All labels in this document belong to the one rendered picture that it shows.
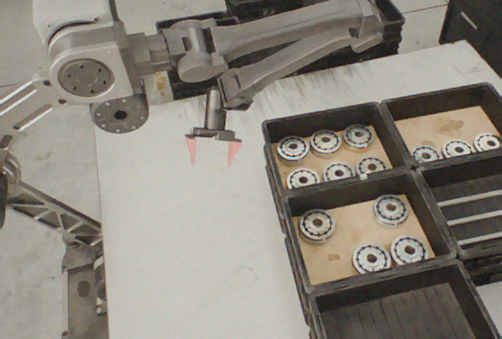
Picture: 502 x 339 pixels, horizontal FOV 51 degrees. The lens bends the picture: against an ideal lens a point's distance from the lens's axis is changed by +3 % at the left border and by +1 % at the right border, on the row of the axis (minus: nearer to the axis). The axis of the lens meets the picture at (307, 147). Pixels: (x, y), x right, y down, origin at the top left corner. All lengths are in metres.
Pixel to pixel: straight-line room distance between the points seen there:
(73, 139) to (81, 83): 2.04
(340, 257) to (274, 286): 0.23
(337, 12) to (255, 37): 0.17
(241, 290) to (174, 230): 0.31
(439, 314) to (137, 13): 3.07
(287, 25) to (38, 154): 2.21
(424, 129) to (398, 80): 0.43
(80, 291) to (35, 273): 0.45
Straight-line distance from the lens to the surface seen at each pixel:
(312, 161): 1.64
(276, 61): 1.23
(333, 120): 1.69
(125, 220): 1.75
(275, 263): 1.58
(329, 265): 1.43
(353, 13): 1.07
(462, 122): 1.85
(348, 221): 1.51
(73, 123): 3.18
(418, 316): 1.40
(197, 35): 1.07
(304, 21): 1.06
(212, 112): 1.35
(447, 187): 1.64
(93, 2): 1.10
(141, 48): 1.03
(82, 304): 2.19
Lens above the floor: 2.08
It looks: 48 degrees down
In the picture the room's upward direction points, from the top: 1 degrees clockwise
